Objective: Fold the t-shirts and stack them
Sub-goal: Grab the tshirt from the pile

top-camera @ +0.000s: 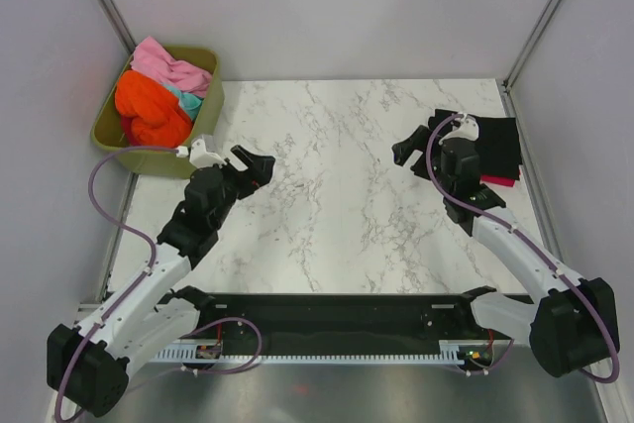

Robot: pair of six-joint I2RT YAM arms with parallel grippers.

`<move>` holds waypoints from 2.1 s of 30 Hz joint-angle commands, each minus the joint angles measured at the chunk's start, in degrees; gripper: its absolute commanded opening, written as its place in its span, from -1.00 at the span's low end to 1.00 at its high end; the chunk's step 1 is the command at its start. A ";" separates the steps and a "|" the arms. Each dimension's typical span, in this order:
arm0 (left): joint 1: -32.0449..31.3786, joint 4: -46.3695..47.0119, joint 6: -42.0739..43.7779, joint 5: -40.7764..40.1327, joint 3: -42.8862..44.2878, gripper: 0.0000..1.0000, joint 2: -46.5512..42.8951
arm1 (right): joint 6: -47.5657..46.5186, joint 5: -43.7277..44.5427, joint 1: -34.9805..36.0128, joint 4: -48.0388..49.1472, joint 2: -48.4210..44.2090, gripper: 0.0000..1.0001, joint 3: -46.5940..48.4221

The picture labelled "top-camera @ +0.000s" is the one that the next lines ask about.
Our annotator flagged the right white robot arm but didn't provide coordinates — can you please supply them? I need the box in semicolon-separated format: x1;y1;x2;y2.
391;114;620;383

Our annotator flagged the pink t shirt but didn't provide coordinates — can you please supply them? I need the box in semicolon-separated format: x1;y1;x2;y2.
130;37;213;98

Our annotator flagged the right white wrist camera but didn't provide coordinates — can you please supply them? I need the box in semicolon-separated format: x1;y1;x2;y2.
439;113;479;143

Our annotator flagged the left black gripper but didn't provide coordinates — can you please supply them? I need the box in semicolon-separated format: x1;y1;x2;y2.
210;146;274;229

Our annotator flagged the folded black t shirt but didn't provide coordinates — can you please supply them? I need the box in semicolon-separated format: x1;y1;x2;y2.
428;108;523;180

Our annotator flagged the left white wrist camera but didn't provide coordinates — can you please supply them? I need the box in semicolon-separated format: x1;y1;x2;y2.
176;134;225;168

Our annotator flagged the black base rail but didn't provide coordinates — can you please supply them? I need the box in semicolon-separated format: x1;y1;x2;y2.
174;286;504;358

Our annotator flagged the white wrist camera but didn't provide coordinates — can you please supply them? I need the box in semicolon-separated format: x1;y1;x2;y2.
439;113;479;143
176;134;225;168

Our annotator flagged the folded magenta t shirt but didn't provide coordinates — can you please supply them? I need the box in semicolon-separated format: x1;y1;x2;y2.
481;168;521;188

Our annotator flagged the white slotted cable duct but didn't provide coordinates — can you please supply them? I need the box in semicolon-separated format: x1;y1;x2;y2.
151;340;494;366

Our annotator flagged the orange t shirt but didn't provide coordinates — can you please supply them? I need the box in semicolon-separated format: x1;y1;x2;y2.
114;69;193;148

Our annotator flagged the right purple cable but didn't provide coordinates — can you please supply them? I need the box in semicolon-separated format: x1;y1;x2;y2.
425;114;622;385

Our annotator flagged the right aluminium frame post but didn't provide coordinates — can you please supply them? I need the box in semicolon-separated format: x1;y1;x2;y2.
498;0;565;94

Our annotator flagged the teal t shirt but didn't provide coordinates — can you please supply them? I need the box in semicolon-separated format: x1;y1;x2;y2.
162;83;203;122

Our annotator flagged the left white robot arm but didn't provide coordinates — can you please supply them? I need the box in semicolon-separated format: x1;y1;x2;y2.
47;141;275;422

